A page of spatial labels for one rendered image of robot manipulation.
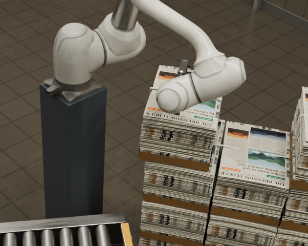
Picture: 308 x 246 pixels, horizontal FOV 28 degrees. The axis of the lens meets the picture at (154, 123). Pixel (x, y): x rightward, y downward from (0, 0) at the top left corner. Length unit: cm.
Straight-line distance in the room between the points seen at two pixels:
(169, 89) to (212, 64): 15
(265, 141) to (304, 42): 262
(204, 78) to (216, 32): 325
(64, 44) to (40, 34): 254
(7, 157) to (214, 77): 210
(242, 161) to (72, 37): 85
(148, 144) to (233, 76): 65
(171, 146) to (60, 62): 54
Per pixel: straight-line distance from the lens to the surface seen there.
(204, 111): 235
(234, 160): 251
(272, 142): 265
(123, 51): 246
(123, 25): 239
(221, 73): 186
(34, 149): 377
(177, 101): 183
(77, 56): 238
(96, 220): 225
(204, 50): 189
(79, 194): 281
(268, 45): 504
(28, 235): 221
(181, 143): 236
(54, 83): 249
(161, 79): 250
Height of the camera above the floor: 245
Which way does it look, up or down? 38 degrees down
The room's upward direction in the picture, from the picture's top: 6 degrees clockwise
